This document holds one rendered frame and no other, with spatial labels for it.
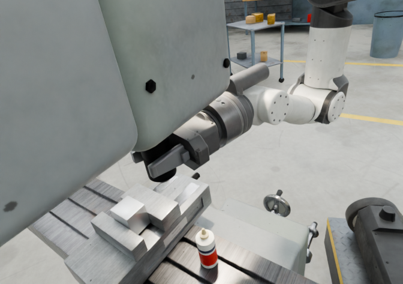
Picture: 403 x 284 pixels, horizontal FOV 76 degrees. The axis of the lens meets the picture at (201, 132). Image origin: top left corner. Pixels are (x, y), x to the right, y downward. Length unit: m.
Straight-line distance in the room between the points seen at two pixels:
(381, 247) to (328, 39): 0.75
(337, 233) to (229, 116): 1.04
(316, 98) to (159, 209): 0.47
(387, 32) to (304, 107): 4.40
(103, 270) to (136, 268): 0.07
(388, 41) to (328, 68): 4.36
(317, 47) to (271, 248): 0.52
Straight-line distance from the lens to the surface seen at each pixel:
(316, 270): 1.73
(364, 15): 7.83
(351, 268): 1.29
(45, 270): 2.12
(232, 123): 0.43
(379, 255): 1.12
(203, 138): 0.39
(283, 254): 0.76
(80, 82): 0.17
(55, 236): 0.86
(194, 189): 0.71
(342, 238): 1.37
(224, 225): 0.81
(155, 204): 0.64
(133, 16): 0.22
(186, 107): 0.27
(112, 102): 0.18
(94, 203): 0.90
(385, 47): 5.08
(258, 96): 0.48
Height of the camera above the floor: 1.45
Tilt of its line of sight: 30 degrees down
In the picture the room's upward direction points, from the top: 9 degrees counter-clockwise
